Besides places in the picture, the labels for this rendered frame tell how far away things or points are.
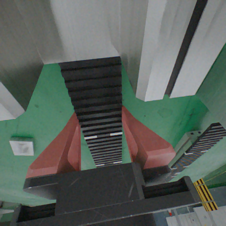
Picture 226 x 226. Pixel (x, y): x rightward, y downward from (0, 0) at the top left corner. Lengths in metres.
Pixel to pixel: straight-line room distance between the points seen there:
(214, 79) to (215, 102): 0.03
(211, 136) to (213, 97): 0.10
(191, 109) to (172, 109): 0.04
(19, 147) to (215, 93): 0.29
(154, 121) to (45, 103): 0.17
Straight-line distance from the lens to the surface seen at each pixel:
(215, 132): 0.27
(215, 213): 6.59
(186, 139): 0.32
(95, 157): 0.23
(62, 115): 0.19
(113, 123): 0.15
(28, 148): 0.26
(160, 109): 0.21
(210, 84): 0.20
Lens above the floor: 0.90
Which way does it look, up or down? 40 degrees down
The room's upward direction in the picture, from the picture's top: 169 degrees clockwise
